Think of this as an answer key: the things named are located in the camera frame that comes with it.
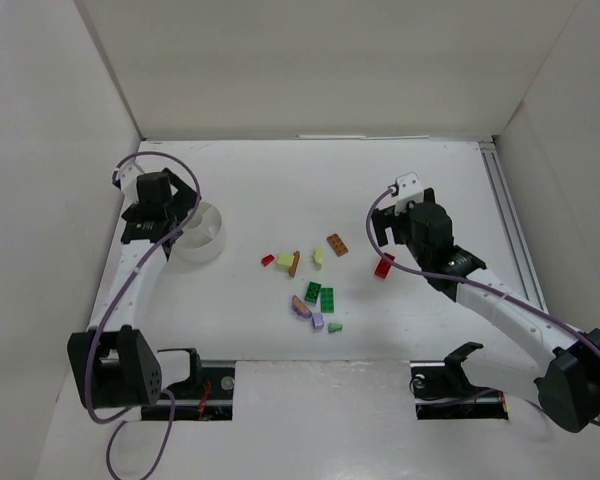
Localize yellow lego brick left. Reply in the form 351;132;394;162
276;253;295;271

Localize light green lego slope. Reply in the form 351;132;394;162
327;323;343;333

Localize aluminium rail right side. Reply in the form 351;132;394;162
478;141;547;310

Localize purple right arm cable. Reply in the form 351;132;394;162
363;185;600;429

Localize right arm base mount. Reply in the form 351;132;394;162
409;342;509;420

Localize brown curved lego piece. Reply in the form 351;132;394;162
288;250;301;278

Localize yellow lego piece right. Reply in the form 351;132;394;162
312;248;324;270

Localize small red lego piece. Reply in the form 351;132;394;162
261;255;275;266

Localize green long lego brick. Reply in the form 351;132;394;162
319;287;335;313

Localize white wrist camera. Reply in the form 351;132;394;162
112;160;144;202
393;172;424;215

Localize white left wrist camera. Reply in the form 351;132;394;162
112;160;144;202

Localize purple arched lego piece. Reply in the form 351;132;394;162
291;295;312;319

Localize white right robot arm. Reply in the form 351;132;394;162
365;185;600;433

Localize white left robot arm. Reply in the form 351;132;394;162
67;169;202;410

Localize red lego brick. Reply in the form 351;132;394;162
374;253;395;279

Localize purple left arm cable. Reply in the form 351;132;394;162
82;151;202;480

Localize white round divided container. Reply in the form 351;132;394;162
173;201;226;267

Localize orange flat lego brick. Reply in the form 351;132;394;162
326;233;348;257

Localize lilac small lego brick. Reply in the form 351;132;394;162
311;312;325;331

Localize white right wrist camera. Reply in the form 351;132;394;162
393;172;424;215

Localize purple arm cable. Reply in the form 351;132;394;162
82;151;202;480
363;185;600;429

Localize green square lego brick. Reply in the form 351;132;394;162
304;282;322;304

